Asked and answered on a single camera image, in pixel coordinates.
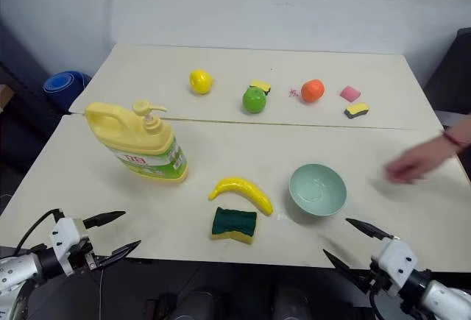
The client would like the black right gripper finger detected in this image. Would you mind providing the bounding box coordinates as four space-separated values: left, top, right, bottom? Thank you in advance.
322 249 366 288
345 218 395 242

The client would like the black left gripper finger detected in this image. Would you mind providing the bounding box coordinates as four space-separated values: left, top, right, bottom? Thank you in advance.
95 239 143 271
82 210 127 230

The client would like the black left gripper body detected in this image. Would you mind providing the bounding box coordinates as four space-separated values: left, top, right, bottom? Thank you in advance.
68 238 101 274

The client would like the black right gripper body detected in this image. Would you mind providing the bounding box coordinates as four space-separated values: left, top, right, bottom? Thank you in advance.
353 259 388 296

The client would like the yellow detergent bottle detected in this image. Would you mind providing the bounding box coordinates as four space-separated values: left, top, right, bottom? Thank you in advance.
84 99 189 185

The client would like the light green bowl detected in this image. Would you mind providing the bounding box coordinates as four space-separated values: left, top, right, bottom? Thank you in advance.
288 163 348 221

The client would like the person's bare hand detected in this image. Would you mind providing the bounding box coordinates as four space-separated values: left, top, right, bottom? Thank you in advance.
384 134 461 183

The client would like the dark rounded shape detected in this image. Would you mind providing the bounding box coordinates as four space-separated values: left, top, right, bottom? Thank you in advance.
172 285 224 320

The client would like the large green and yellow sponge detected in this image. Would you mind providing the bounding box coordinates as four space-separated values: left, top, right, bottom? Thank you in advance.
210 207 258 245

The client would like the small yellow and black sponge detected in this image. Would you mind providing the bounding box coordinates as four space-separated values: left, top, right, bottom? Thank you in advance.
249 79 273 96
344 102 370 119

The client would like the yellow toy banana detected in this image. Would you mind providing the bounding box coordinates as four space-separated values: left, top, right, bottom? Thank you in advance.
208 177 275 217

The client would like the pink sponge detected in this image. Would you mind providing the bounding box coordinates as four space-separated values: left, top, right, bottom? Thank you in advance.
339 85 361 102

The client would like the blue rolled mat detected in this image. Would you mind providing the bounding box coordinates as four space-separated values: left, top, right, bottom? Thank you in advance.
42 71 93 110

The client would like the orange toy orange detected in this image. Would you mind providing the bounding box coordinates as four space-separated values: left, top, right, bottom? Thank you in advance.
300 79 326 104

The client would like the yellow toy lemon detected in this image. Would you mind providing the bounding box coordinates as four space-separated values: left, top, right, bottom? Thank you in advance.
188 68 215 96

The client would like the green toy apple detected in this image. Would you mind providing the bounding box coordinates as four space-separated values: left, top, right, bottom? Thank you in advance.
241 87 267 115

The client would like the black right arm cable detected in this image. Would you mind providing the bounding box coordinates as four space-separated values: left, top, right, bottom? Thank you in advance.
369 286 387 320

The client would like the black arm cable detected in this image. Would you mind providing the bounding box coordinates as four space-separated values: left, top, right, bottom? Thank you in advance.
13 208 63 257
369 286 387 320

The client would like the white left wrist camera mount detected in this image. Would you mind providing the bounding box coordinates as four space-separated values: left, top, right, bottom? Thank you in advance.
49 216 91 277

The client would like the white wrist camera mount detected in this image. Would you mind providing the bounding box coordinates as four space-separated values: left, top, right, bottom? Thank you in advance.
370 237 419 298
49 216 91 277

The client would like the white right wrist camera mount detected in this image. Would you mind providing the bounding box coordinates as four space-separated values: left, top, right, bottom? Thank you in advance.
370 237 419 298

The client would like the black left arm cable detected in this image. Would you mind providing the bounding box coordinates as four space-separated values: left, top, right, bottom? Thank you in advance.
13 208 63 257

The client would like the red wrist bracelet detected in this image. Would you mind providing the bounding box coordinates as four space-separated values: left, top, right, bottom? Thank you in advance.
441 130 466 149

